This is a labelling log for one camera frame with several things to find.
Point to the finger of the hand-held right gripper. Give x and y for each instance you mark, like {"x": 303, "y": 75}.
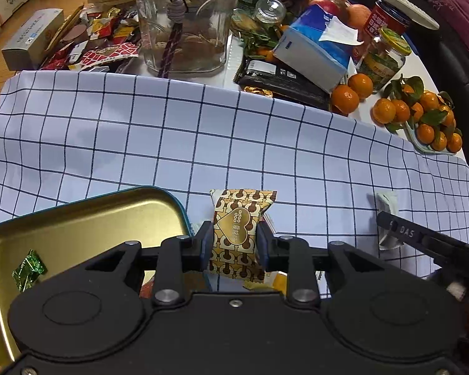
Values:
{"x": 402, "y": 232}

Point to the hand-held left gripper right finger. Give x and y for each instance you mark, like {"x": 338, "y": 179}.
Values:
{"x": 262, "y": 246}

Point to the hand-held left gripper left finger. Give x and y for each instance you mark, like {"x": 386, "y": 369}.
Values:
{"x": 207, "y": 244}

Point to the plain white snack packet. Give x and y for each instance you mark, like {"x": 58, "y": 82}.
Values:
{"x": 387, "y": 203}

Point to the brown gold patterned snack packet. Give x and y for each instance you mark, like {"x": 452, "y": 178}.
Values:
{"x": 238, "y": 218}

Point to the yellow clear snack packet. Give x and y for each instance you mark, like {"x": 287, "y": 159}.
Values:
{"x": 275, "y": 281}

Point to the red and white snack packet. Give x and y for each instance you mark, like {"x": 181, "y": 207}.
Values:
{"x": 147, "y": 287}

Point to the gold metal tin box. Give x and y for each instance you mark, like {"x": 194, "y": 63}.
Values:
{"x": 82, "y": 226}

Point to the shiny green candy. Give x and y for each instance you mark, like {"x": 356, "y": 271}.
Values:
{"x": 29, "y": 269}

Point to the pale green tray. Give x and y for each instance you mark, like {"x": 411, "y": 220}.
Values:
{"x": 422, "y": 146}

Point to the pile of leafy tangerines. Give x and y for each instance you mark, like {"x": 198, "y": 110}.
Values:
{"x": 426, "y": 132}

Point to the blue checked white tablecloth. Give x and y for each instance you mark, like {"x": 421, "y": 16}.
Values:
{"x": 140, "y": 144}

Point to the loose tangerine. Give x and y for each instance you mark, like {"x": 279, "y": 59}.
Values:
{"x": 361, "y": 86}
{"x": 344, "y": 99}

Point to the gold foil candy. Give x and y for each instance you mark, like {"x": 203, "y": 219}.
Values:
{"x": 258, "y": 90}

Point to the black leather sofa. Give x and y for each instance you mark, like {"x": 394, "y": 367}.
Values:
{"x": 461, "y": 78}

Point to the yellow lid glass jar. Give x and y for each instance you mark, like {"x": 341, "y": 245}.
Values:
{"x": 383, "y": 66}

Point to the black snack pouch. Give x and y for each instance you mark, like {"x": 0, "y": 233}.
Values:
{"x": 281, "y": 78}

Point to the blue tissue pack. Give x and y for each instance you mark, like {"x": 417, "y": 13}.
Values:
{"x": 308, "y": 50}

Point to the leafy tangerine branch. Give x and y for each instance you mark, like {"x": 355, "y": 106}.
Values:
{"x": 258, "y": 45}

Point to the red label jar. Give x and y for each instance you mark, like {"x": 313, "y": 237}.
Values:
{"x": 383, "y": 19}

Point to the pile of assorted snack wrappers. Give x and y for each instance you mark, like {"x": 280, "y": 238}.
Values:
{"x": 109, "y": 52}

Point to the large glass jar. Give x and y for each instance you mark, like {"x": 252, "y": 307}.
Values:
{"x": 207, "y": 27}

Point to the orange brown fruit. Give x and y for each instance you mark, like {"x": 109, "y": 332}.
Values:
{"x": 359, "y": 13}

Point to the pink cushion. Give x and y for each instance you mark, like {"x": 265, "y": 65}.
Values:
{"x": 465, "y": 11}

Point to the small clear glass jar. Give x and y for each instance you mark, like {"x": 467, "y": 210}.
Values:
{"x": 269, "y": 11}

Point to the red apple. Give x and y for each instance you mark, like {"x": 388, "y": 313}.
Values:
{"x": 328, "y": 7}

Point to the grey cardboard box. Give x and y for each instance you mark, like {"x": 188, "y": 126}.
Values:
{"x": 31, "y": 41}

